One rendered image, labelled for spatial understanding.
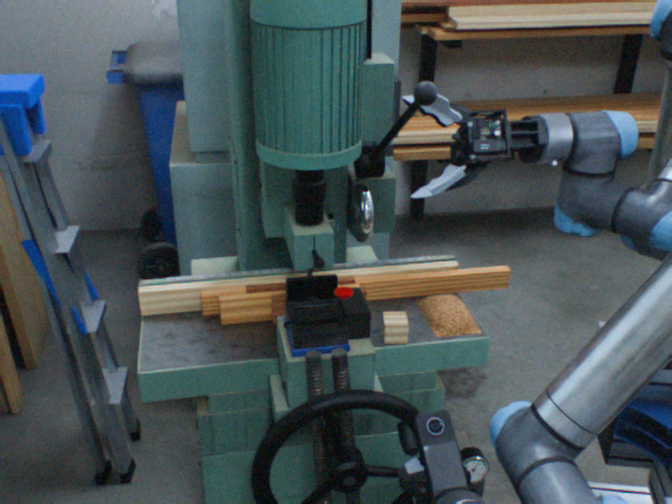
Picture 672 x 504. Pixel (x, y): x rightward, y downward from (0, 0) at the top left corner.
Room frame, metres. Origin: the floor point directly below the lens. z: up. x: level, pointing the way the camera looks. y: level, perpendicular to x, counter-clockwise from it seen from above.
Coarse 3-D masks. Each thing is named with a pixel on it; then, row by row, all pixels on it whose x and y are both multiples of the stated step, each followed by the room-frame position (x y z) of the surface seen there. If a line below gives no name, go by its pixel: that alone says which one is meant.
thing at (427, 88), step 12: (420, 84) 1.04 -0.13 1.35; (432, 84) 1.04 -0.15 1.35; (420, 96) 1.03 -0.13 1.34; (432, 96) 1.03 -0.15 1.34; (408, 108) 1.10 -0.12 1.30; (408, 120) 1.12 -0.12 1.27; (396, 132) 1.17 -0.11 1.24; (384, 144) 1.23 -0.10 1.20; (360, 156) 1.33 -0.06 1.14; (372, 156) 1.30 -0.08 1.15; (384, 156) 1.34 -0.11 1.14; (360, 168) 1.32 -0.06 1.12; (372, 168) 1.32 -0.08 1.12; (384, 168) 1.33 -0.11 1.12
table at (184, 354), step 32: (160, 320) 1.12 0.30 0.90; (192, 320) 1.13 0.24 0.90; (416, 320) 1.13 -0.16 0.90; (160, 352) 1.03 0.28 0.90; (192, 352) 1.03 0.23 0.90; (224, 352) 1.03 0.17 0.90; (256, 352) 1.03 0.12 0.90; (384, 352) 1.04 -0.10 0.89; (416, 352) 1.06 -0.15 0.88; (448, 352) 1.07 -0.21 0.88; (480, 352) 1.08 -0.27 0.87; (160, 384) 0.97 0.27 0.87; (192, 384) 0.98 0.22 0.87; (224, 384) 0.99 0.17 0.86; (256, 384) 1.00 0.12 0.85; (352, 416) 0.94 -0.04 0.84
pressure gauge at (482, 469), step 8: (472, 448) 1.03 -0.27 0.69; (464, 456) 1.02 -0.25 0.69; (472, 456) 1.01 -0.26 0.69; (480, 456) 1.02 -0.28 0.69; (464, 464) 1.01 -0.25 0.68; (472, 464) 1.01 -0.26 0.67; (480, 464) 1.02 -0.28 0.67; (488, 464) 1.02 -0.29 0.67; (472, 472) 1.01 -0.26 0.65; (480, 472) 1.02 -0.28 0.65; (488, 472) 1.02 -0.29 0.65; (472, 480) 1.01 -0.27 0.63
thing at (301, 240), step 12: (288, 204) 1.26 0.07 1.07; (288, 216) 1.21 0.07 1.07; (324, 216) 1.21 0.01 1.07; (288, 228) 1.20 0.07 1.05; (300, 228) 1.16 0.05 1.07; (312, 228) 1.16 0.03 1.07; (324, 228) 1.16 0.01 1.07; (288, 240) 1.21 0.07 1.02; (300, 240) 1.13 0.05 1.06; (312, 240) 1.14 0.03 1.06; (324, 240) 1.14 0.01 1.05; (300, 252) 1.13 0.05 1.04; (324, 252) 1.14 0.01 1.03; (300, 264) 1.13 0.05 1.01; (312, 264) 1.14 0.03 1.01
